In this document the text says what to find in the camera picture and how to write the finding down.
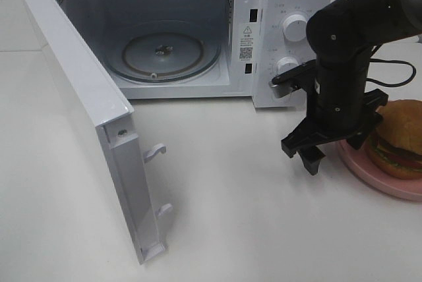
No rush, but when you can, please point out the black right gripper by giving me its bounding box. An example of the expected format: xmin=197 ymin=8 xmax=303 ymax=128
xmin=280 ymin=88 xmax=389 ymax=177

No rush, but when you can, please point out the pink round plate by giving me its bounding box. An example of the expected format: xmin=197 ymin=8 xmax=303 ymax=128
xmin=335 ymin=140 xmax=421 ymax=202

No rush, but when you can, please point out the burger with lettuce and tomato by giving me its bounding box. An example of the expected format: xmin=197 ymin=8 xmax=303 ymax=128
xmin=365 ymin=99 xmax=421 ymax=180

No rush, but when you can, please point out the round white door button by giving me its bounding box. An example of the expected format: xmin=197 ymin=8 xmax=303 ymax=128
xmin=272 ymin=88 xmax=291 ymax=103

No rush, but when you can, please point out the white microwave door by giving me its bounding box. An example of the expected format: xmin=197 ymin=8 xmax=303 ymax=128
xmin=24 ymin=0 xmax=172 ymax=264

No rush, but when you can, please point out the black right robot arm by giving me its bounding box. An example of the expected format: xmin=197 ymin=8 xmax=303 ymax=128
xmin=271 ymin=0 xmax=421 ymax=174

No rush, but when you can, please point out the lower white microwave knob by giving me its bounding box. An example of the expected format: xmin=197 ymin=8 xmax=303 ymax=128
xmin=276 ymin=56 xmax=299 ymax=76

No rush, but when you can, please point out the white microwave oven body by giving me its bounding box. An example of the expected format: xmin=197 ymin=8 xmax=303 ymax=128
xmin=56 ymin=0 xmax=330 ymax=107

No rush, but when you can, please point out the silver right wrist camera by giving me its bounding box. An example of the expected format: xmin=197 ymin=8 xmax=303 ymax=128
xmin=270 ymin=59 xmax=317 ymax=95

